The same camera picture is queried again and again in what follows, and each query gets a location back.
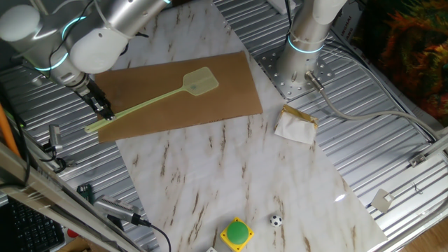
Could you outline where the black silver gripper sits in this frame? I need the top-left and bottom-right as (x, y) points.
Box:
(74, 78), (117, 122)

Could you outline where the pale green plastic flyswatter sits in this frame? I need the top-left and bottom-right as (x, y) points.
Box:
(84, 66), (220, 134)

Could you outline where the orange pole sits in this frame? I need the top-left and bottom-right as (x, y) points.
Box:
(0, 103), (21, 157)

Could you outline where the slim aluminium pole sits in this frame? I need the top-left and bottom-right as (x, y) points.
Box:
(29, 0), (50, 17)

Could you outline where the brown cardboard sheet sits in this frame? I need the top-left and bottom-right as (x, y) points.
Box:
(94, 50), (264, 144)

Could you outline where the brown cardboard box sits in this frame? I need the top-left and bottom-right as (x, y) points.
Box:
(57, 237), (106, 252)

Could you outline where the black keyboard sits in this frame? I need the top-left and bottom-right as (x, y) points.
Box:
(0, 197), (66, 252)

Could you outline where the white marble pattern board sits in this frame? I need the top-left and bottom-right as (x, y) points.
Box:
(104, 0), (389, 252)

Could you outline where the yellow box green button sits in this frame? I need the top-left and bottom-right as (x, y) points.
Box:
(220, 216), (256, 252)

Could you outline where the gold white tissue pack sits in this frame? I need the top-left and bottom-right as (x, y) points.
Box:
(274, 104), (320, 146)

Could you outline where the white box red print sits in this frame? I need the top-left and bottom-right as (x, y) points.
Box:
(330, 0), (365, 36)

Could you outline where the colourful patterned cloth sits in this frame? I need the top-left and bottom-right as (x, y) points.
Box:
(351, 0), (448, 127)

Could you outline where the small silver camera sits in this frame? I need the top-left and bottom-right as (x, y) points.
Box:
(48, 124), (64, 153)

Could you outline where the black small camera cable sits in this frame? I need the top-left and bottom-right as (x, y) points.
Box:
(38, 143), (68, 174)

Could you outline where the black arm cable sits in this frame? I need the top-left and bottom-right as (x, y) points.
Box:
(48, 0), (150, 74)

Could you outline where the aluminium frame beam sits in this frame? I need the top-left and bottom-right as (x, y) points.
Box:
(0, 141), (141, 252)

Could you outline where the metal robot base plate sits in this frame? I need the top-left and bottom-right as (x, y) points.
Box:
(254, 45), (336, 101)

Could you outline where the thin robot cable bundle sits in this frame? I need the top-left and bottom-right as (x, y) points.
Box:
(321, 40), (438, 141)

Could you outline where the grey cable with metal connector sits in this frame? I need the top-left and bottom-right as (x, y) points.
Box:
(304, 70), (442, 139)

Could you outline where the small metal corner bracket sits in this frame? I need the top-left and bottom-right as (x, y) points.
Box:
(408, 153), (428, 168)

